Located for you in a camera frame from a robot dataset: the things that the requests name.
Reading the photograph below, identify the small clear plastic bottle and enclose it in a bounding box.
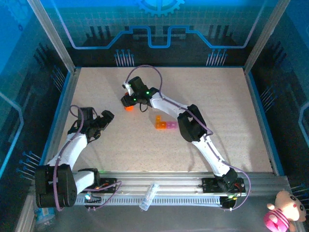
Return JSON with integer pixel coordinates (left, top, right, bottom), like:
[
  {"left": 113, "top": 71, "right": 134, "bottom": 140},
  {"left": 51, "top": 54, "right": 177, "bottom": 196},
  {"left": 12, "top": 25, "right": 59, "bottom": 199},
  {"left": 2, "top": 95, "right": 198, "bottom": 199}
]
[{"left": 139, "top": 182, "right": 160, "bottom": 212}]

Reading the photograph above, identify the water bottle with blue label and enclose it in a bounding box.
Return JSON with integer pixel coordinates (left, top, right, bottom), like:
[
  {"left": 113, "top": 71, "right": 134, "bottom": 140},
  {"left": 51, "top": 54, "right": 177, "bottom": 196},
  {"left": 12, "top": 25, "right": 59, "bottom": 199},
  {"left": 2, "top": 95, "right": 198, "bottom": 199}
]
[{"left": 35, "top": 206, "right": 56, "bottom": 230}]

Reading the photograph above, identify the pink beige plush toy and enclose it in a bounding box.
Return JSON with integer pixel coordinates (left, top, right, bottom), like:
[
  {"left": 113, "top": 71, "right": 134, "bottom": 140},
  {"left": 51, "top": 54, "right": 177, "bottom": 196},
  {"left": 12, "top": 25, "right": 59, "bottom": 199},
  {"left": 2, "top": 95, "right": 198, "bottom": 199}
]
[{"left": 263, "top": 189, "right": 308, "bottom": 232}]

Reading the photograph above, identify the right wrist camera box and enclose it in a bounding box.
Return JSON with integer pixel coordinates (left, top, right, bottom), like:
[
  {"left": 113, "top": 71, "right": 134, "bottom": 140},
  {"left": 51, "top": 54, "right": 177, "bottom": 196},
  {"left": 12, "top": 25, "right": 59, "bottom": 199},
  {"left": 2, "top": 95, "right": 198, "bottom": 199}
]
[{"left": 122, "top": 82, "right": 133, "bottom": 96}]

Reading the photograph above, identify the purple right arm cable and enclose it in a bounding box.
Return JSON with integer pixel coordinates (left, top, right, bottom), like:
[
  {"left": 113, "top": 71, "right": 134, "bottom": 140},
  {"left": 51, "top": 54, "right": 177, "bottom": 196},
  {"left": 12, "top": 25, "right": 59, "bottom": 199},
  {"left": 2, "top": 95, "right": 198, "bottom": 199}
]
[{"left": 125, "top": 64, "right": 252, "bottom": 212}]

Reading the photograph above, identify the aluminium table side rail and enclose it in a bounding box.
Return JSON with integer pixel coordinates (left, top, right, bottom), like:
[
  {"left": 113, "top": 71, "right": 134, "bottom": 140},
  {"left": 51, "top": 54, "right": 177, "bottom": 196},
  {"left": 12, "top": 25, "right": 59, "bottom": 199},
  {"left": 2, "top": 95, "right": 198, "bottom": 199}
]
[{"left": 43, "top": 67, "right": 82, "bottom": 176}]

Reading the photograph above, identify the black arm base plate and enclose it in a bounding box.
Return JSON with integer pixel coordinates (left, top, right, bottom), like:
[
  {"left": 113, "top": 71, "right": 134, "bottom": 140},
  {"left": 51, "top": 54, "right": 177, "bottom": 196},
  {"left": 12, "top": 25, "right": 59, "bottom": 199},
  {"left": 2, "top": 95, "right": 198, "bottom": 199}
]
[
  {"left": 201, "top": 177, "right": 247, "bottom": 194},
  {"left": 79, "top": 177, "right": 118, "bottom": 194}
]

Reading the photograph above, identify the aluminium mounting rail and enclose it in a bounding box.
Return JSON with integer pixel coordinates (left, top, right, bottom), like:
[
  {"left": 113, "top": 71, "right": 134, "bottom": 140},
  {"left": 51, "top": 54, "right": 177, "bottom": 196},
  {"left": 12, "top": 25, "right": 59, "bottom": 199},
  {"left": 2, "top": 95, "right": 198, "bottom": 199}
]
[{"left": 30, "top": 170, "right": 292, "bottom": 207}]

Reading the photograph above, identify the aluminium frame post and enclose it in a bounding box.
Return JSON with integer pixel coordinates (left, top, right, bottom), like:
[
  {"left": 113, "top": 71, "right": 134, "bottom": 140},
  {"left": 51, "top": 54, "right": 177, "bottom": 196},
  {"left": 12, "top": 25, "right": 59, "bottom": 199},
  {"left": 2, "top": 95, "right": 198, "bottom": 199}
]
[
  {"left": 243, "top": 0, "right": 291, "bottom": 73},
  {"left": 26, "top": 0, "right": 77, "bottom": 73}
]

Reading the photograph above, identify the grey slotted cable duct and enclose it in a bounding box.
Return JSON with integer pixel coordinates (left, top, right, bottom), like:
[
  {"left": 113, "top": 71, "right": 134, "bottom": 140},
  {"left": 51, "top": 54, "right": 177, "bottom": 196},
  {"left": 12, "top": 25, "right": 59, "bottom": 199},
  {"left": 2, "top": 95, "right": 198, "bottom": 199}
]
[{"left": 74, "top": 195, "right": 222, "bottom": 207}]

